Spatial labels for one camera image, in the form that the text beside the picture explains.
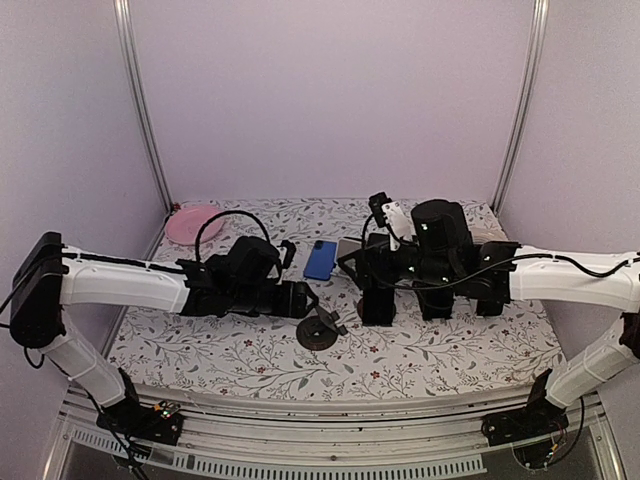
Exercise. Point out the black round base stand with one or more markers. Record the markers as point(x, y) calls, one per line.
point(319, 332)

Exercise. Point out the black upright phone stand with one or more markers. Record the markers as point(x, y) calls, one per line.
point(359, 307)

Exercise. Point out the black phone front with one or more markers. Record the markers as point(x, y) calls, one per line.
point(435, 306)

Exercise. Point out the front aluminium rail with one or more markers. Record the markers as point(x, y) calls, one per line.
point(424, 438)

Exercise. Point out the pink phone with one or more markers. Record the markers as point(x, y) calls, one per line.
point(379, 307)

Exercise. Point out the right aluminium frame post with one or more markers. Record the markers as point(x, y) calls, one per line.
point(531, 67)

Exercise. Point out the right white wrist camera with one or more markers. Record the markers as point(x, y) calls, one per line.
point(388, 214)

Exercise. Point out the white grey phone stand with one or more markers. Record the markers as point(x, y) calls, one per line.
point(347, 246)

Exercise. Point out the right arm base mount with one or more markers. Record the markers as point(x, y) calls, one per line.
point(525, 423)

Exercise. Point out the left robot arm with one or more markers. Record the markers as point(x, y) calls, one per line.
point(56, 282)

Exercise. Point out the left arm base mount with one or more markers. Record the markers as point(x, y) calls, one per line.
point(161, 423)

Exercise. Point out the pink plate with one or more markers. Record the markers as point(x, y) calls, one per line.
point(183, 226)

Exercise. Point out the black phone blue case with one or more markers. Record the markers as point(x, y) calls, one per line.
point(491, 307)

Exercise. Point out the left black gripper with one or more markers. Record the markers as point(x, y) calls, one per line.
point(295, 304)

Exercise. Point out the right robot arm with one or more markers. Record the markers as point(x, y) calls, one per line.
point(462, 355)

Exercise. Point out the aluminium frame post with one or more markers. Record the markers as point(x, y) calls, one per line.
point(531, 67)
point(124, 24)

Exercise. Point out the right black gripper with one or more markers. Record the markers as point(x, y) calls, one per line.
point(379, 251)

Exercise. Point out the left aluminium frame post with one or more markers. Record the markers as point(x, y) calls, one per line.
point(124, 24)

